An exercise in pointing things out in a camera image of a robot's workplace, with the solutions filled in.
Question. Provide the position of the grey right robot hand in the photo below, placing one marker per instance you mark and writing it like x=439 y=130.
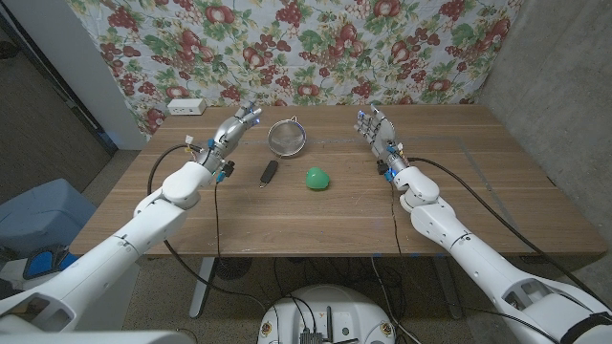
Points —
x=378 y=131

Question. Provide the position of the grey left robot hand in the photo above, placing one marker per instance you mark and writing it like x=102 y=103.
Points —
x=229 y=134

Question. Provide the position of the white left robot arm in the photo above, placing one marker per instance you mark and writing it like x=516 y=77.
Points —
x=119 y=248

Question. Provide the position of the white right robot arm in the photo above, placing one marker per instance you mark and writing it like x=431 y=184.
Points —
x=478 y=253

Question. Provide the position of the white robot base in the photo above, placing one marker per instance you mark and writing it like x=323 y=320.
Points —
x=354 y=310

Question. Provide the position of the green stress ball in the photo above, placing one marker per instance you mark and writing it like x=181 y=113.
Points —
x=317 y=179

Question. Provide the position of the white power strip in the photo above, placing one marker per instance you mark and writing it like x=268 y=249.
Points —
x=186 y=107

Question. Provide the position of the floral fruit print backdrop cloth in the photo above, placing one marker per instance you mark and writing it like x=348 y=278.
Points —
x=287 y=48

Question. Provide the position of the black round fan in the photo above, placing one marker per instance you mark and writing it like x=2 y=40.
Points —
x=233 y=267

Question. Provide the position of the white table leg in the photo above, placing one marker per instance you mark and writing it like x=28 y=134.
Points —
x=202 y=286

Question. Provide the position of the dark table leg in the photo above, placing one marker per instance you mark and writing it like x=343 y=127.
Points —
x=452 y=298

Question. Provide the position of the blue grey bin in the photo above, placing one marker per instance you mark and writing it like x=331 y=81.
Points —
x=43 y=215

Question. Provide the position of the blue padded black device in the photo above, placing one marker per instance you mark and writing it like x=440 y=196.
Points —
x=48 y=262

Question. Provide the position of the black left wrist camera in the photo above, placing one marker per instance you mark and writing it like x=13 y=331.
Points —
x=225 y=170

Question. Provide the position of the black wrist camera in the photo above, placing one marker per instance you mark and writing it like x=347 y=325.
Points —
x=225 y=170
x=386 y=169

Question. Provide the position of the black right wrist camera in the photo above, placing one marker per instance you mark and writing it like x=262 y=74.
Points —
x=386 y=169

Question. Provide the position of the black door frame rail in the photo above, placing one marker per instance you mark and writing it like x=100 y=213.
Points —
x=107 y=143

